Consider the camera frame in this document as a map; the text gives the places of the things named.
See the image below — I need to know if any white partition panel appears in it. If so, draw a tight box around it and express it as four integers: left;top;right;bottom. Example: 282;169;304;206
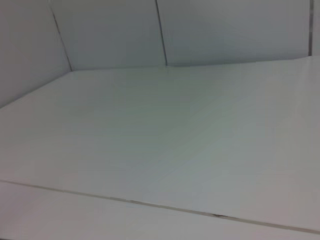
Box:
312;0;320;57
0;0;73;109
51;0;168;71
156;0;311;68

